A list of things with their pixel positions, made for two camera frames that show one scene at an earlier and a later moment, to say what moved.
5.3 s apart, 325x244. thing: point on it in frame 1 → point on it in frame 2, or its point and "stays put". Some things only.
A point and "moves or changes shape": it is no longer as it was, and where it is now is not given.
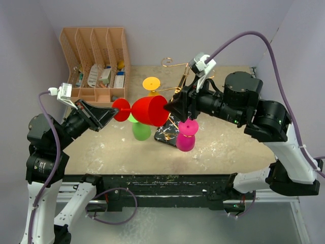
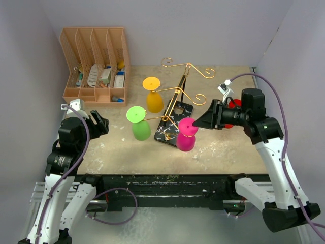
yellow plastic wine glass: x=152 y=83 stays put
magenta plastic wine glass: x=186 y=139 stays put
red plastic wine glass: x=149 y=110 moves or changes shape
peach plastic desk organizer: x=98 y=61 stays put
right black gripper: x=179 y=105 → x=213 y=117
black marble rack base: x=167 y=133 stays put
